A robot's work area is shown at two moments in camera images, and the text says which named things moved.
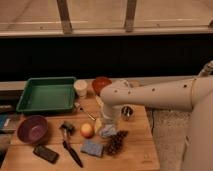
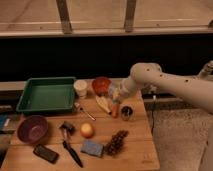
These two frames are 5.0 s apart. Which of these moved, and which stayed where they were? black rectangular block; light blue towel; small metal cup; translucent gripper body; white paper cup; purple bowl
Moved: light blue towel; translucent gripper body
Stayed: white paper cup; small metal cup; black rectangular block; purple bowl
